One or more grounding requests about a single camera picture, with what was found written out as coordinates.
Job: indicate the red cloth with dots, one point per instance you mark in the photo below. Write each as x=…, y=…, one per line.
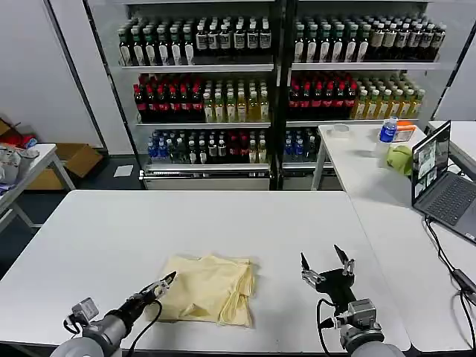
x=18, y=141

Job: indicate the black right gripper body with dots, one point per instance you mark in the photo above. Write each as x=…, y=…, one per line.
x=338, y=286

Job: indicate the pile of grey clothes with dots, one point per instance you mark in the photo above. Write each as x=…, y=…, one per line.
x=9, y=165

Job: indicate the clear tape roll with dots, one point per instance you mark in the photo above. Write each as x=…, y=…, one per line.
x=341, y=129

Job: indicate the crumpled green cloth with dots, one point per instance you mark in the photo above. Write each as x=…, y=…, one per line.
x=399, y=160

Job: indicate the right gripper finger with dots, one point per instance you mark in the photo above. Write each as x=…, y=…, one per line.
x=311, y=277
x=348, y=266

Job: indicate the brown cardboard box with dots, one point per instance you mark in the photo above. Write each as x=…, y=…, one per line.
x=76, y=158

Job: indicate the small white table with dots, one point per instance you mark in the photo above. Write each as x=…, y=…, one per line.
x=41, y=163

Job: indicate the pale yellow cloth shirt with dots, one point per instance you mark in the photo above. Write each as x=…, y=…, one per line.
x=208, y=290

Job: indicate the orange and white box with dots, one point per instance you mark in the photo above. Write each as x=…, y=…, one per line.
x=405, y=132

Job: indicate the white paper sheet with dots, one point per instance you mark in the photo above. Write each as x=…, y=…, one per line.
x=123, y=171

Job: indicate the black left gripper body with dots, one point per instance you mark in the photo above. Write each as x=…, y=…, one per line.
x=135, y=305

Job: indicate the long white side desk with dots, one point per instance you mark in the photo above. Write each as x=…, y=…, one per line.
x=364, y=178

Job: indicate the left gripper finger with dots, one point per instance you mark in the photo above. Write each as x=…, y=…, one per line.
x=163, y=291
x=158, y=284

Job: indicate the shelf rack with bottles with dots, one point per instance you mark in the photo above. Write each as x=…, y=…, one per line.
x=201, y=100
x=353, y=85

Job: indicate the clear bottle with blue label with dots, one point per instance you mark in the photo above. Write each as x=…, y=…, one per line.
x=386, y=135

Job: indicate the grey open laptop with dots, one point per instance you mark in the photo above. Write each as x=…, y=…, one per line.
x=444, y=199

